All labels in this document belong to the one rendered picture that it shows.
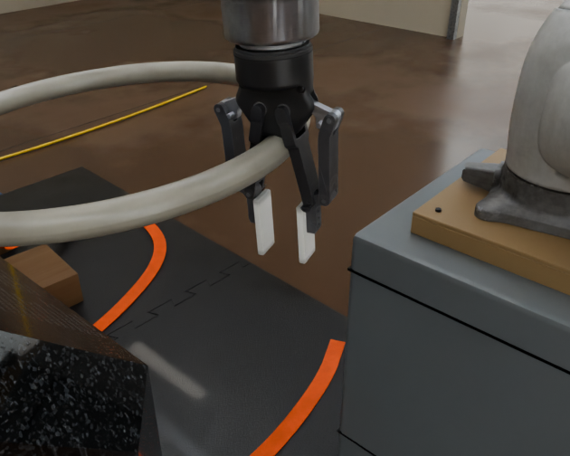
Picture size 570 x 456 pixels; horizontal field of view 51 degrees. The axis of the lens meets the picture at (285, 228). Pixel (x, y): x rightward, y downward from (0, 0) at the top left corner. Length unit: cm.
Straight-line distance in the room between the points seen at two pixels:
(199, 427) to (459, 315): 96
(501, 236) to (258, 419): 98
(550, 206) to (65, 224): 57
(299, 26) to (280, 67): 4
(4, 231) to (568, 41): 61
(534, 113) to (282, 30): 36
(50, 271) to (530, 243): 157
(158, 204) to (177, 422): 116
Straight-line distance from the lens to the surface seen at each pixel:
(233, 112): 63
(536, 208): 83
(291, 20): 55
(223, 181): 55
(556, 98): 76
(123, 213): 52
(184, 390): 171
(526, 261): 79
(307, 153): 62
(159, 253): 224
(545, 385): 80
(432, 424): 94
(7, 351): 75
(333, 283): 209
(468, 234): 81
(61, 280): 201
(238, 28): 56
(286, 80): 57
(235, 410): 165
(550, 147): 78
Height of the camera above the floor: 124
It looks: 31 degrees down
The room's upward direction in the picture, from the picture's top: straight up
